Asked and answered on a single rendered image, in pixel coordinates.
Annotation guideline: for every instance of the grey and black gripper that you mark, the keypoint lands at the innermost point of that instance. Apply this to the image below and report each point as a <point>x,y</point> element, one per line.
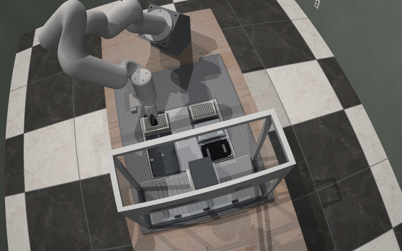
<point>151,111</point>

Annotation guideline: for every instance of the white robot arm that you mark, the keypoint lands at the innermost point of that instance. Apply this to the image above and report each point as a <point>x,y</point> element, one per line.
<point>65,31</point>

